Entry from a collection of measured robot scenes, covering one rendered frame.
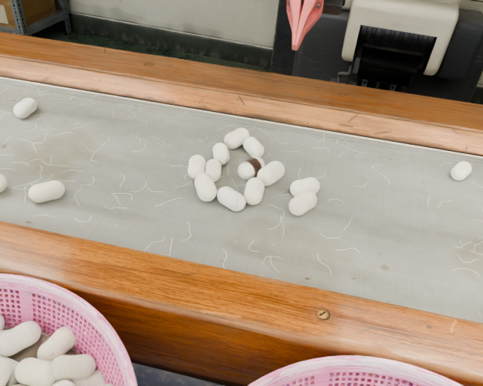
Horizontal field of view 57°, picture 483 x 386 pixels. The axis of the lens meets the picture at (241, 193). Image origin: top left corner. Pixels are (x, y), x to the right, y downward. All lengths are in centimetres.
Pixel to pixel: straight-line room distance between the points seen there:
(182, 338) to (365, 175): 30
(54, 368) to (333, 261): 25
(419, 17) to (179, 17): 197
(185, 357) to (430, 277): 24
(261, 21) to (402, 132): 209
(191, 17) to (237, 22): 28
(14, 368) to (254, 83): 48
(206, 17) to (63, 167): 229
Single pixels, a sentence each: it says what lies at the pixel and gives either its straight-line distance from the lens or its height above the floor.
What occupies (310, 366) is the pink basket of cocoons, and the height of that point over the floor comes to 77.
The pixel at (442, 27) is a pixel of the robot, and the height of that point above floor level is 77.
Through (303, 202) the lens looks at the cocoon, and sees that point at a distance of 46.
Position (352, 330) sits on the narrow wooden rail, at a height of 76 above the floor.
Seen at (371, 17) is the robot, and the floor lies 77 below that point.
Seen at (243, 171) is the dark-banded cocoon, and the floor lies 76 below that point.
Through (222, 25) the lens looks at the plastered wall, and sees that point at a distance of 275.
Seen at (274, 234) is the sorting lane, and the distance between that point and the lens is 45.
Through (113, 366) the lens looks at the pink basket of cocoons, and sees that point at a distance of 35.
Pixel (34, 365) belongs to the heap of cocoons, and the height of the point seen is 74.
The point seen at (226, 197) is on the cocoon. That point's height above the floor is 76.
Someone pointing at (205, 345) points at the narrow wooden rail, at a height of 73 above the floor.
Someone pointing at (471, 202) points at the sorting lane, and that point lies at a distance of 57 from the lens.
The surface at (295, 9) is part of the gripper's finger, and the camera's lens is 58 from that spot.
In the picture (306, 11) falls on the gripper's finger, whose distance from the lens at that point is 58.
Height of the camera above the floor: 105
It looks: 39 degrees down
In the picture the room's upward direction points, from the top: 5 degrees clockwise
